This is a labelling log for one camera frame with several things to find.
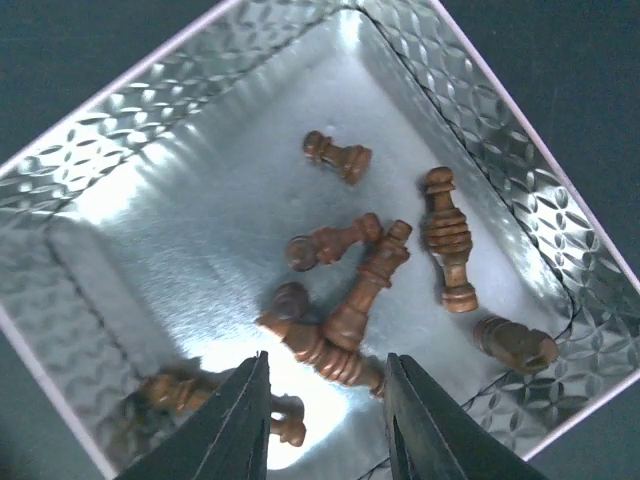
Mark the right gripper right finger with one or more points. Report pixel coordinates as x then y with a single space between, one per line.
432 437

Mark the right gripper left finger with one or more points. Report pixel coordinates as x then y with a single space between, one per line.
227 438

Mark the dark knight in tin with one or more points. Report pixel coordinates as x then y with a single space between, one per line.
525 350

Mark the dark queen in tin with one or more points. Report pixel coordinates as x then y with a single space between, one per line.
289 304

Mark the dark king in tin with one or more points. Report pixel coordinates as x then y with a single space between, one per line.
346 325

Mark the pink-rimmed metal tin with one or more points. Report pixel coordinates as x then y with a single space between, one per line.
145 225

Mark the dark pawn in tin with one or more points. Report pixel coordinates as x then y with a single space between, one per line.
350 162

